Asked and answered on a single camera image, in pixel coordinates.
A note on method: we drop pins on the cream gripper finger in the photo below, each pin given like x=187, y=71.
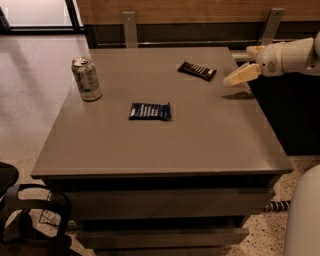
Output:
x=253, y=51
x=244, y=73

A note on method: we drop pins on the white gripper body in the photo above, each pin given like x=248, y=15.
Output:
x=269, y=62

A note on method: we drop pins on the black chocolate rxbar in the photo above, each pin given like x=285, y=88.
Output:
x=204, y=73

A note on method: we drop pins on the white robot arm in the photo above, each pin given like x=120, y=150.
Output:
x=301, y=56

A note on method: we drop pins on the blue rxbar wrapper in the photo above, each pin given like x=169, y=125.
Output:
x=148, y=111

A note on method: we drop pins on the grey drawer cabinet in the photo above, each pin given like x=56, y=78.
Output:
x=217, y=138

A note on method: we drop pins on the black white striped tube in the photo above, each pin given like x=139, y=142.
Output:
x=278, y=206

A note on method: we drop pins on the white green soda can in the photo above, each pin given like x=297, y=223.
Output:
x=86, y=78

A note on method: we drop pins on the lower grey drawer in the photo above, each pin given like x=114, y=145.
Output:
x=136, y=239

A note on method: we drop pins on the grey drawer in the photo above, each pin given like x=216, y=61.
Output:
x=187, y=203
x=136, y=239

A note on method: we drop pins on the upper grey drawer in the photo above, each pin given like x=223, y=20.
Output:
x=187, y=203

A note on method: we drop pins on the black chair edge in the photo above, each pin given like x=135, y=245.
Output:
x=8, y=177

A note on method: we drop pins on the right metal bracket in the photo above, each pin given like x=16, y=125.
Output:
x=271, y=26

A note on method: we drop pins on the metal bracket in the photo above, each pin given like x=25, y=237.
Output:
x=130, y=29
x=271, y=26

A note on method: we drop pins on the left metal bracket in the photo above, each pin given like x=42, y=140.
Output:
x=130, y=29

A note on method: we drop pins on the black wire basket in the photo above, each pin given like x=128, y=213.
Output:
x=50, y=217

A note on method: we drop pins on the black bag with straps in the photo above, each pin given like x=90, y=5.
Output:
x=21, y=233

